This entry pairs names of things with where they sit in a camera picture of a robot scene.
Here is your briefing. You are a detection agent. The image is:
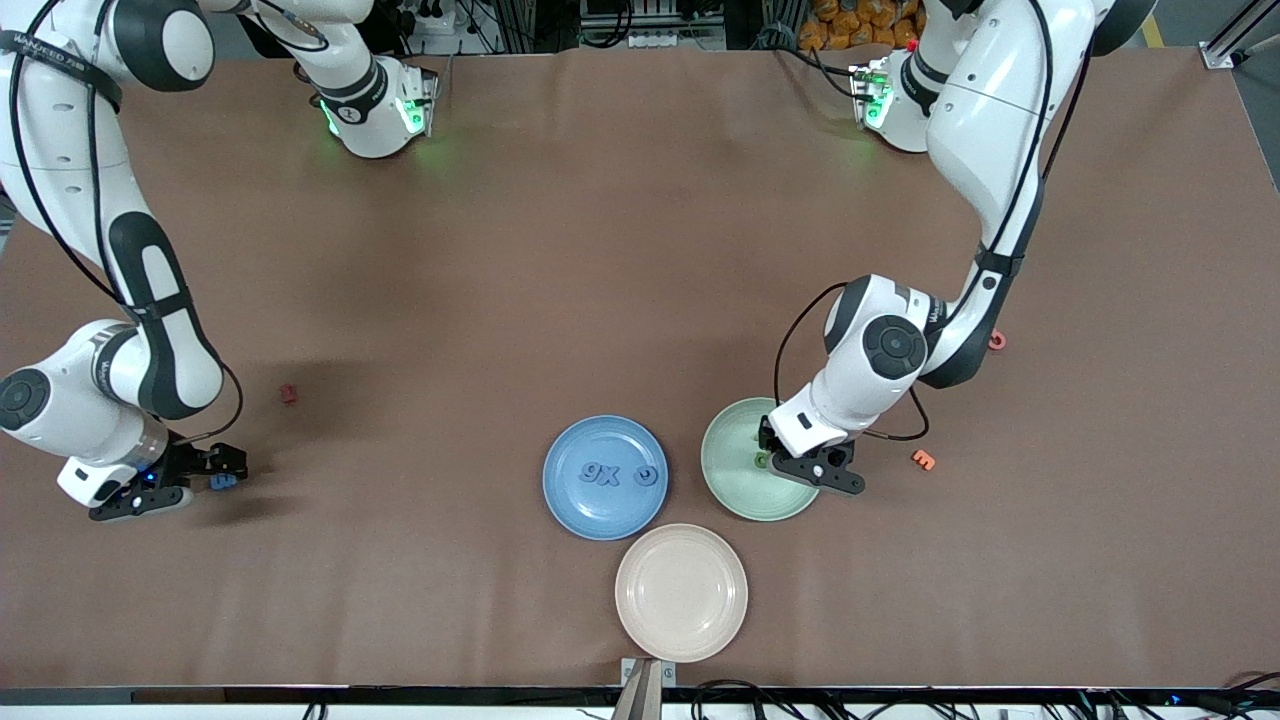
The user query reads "beige plate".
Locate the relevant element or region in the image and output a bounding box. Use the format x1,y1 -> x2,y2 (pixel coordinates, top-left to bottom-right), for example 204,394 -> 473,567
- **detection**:
614,523 -> 749,664

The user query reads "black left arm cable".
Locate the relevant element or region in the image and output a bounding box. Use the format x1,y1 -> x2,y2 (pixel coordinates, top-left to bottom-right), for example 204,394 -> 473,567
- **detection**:
774,282 -> 931,443

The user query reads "aluminium frame profile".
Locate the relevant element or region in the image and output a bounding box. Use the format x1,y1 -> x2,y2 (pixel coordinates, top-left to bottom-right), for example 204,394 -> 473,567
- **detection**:
1203,10 -> 1280,71

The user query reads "black cable loop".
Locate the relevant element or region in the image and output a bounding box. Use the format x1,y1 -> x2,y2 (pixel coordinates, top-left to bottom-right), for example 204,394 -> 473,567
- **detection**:
692,680 -> 801,720

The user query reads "blue plate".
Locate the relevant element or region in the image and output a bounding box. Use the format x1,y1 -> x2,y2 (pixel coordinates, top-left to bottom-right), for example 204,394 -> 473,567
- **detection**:
542,415 -> 670,542

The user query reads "white socket strip with plugs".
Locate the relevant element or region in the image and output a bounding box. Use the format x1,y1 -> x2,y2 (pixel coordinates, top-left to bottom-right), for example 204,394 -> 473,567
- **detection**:
400,0 -> 456,36

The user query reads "grey metal table bracket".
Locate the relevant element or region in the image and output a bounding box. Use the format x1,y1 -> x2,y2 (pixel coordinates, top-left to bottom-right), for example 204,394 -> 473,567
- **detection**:
612,657 -> 678,720

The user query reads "pile of orange bags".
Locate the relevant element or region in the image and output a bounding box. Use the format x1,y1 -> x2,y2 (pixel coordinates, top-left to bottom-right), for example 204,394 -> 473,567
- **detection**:
800,0 -> 926,51

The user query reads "brown paper table cover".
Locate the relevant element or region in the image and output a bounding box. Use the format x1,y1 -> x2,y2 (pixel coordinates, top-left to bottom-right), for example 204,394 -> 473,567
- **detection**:
0,48 -> 1280,691

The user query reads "black table edge rail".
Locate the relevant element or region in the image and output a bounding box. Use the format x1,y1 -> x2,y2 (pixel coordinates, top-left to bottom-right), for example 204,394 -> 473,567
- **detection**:
0,686 -> 1280,707

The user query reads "green plate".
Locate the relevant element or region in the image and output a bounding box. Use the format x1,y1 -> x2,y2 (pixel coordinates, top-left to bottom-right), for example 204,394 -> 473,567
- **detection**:
700,397 -> 828,523

